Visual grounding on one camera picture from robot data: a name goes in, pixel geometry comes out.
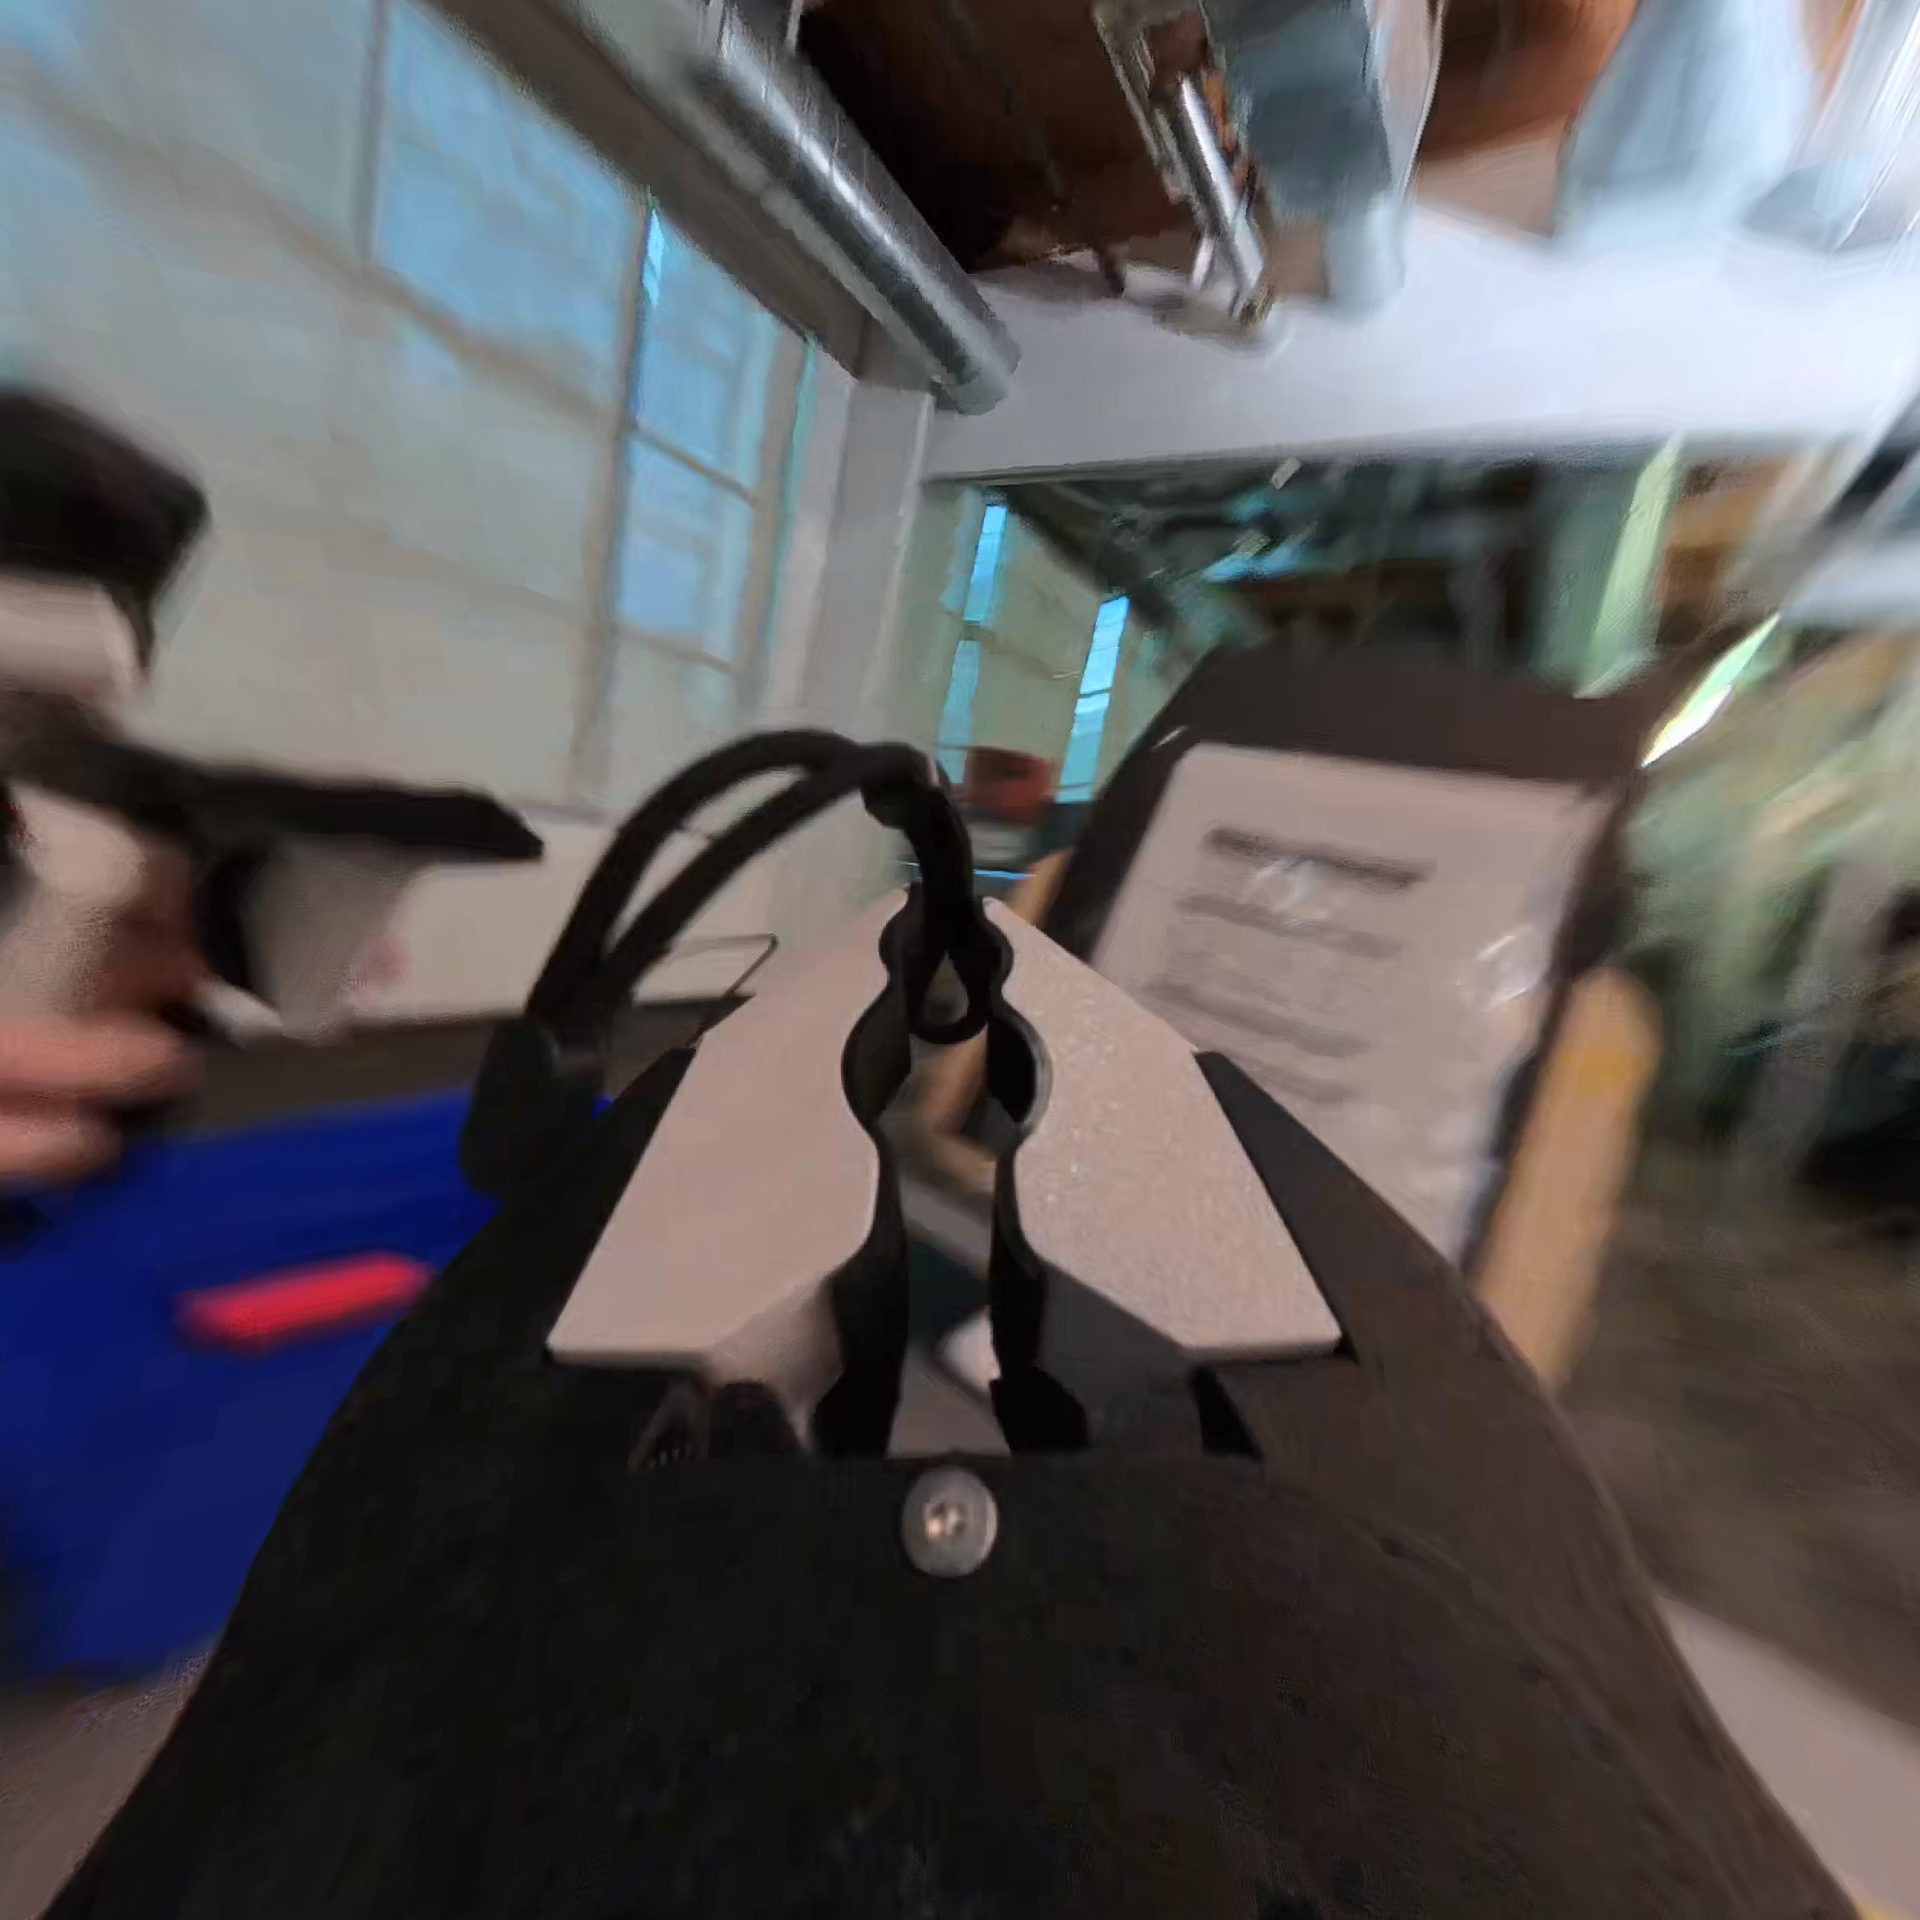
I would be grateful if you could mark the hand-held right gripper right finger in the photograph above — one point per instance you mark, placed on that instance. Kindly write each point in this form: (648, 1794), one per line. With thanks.
(1154, 1201)

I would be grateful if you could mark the blue plastic bin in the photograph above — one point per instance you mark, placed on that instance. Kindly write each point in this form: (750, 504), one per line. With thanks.
(181, 1470)

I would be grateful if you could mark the red device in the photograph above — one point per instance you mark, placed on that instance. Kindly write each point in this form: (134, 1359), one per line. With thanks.
(300, 1302)

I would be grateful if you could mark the red boxy object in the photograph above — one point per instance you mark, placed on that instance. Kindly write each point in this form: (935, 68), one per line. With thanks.
(1013, 780)

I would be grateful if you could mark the person's left hand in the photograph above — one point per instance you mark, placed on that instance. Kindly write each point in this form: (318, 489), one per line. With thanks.
(90, 1095)

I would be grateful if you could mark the instruction sheet display board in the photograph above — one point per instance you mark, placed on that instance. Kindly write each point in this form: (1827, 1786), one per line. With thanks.
(1351, 930)

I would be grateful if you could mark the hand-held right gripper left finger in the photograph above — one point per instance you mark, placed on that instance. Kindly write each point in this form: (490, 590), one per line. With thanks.
(721, 1214)

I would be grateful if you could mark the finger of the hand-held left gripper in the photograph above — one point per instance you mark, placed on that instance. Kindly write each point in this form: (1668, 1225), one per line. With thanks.
(331, 930)

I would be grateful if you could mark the large paned window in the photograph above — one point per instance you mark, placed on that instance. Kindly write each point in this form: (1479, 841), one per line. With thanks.
(375, 450)

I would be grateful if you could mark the silver ventilation duct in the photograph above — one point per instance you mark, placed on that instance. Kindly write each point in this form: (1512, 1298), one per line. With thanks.
(855, 224)

